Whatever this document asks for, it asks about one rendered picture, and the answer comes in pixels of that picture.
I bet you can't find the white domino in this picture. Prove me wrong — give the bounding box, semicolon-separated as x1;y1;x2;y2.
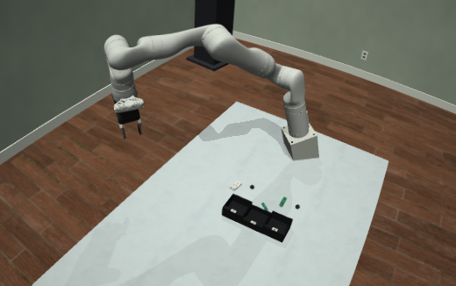
230;181;242;190

